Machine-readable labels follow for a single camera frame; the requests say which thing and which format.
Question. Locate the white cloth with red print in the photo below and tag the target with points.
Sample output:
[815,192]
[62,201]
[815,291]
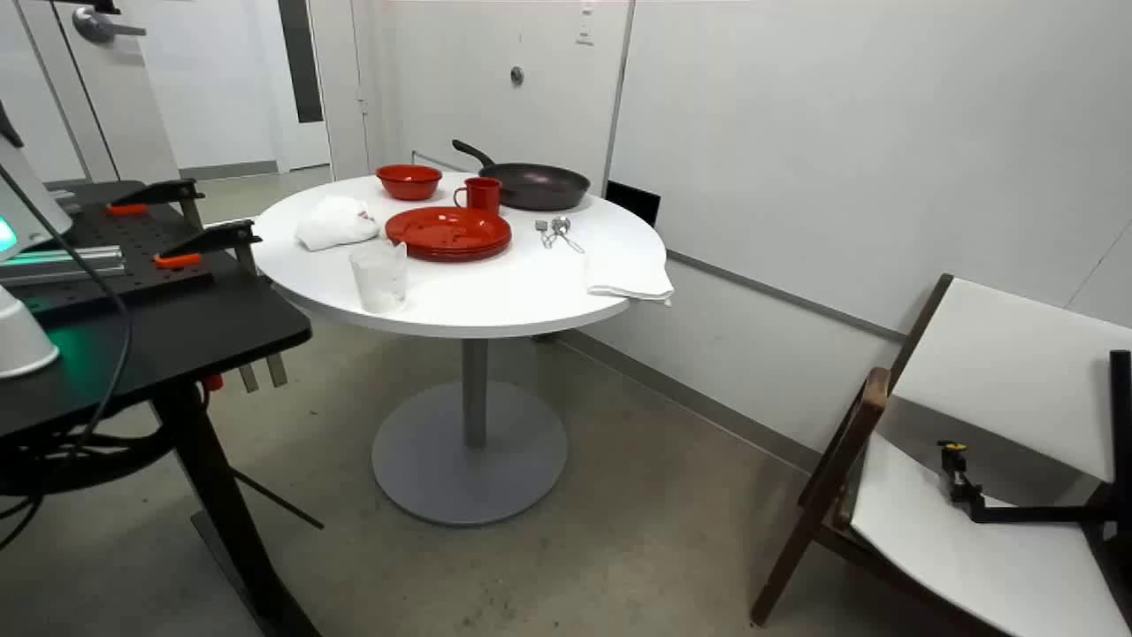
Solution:
[333,221]

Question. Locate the metal spoon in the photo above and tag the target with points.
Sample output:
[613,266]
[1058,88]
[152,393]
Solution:
[565,226]

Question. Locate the translucent plastic cup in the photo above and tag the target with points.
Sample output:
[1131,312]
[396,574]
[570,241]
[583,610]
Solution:
[379,279]

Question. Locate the round metal wall knob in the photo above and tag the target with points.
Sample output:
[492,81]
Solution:
[516,76]

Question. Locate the black desk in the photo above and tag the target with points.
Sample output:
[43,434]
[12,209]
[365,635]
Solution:
[180,332]

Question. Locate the red plate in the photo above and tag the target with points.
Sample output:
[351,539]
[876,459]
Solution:
[449,237]

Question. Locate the grey angled panel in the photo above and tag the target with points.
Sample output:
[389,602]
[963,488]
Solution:
[24,196]

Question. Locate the black wall box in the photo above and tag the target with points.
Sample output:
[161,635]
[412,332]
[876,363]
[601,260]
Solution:
[634,201]

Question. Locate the red bowl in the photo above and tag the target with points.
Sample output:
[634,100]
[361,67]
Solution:
[407,183]

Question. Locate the small black orange clamp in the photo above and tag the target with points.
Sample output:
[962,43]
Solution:
[156,192]

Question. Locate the metal fork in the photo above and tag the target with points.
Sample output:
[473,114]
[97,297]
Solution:
[545,232]

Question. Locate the round white pedestal table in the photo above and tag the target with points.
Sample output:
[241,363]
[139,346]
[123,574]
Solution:
[476,410]

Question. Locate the black frying pan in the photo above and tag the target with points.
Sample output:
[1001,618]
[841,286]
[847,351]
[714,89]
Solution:
[541,187]

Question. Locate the white dome base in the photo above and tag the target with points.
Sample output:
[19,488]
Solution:
[19,338]

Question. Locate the wooden chair white cushions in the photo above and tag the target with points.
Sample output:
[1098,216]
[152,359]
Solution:
[1004,367]

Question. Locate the plain white folded napkin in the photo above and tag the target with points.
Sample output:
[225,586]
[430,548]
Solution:
[626,266]

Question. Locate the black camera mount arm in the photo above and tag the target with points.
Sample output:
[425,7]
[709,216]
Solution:
[1037,516]

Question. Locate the large black orange clamp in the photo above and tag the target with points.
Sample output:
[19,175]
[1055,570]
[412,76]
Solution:
[211,238]

